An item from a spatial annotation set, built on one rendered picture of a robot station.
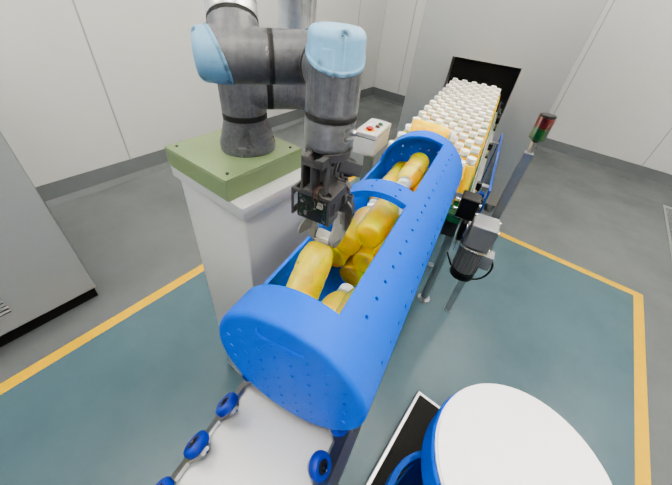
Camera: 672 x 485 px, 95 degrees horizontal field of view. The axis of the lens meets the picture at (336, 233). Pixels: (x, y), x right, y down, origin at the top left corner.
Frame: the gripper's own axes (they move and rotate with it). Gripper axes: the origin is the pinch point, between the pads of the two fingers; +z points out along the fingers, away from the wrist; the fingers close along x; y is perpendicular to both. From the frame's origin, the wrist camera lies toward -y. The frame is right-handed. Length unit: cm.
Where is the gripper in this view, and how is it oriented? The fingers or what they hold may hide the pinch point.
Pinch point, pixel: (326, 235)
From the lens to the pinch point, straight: 61.9
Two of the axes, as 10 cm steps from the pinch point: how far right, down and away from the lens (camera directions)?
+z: -0.9, 7.6, 6.4
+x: 8.9, 3.5, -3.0
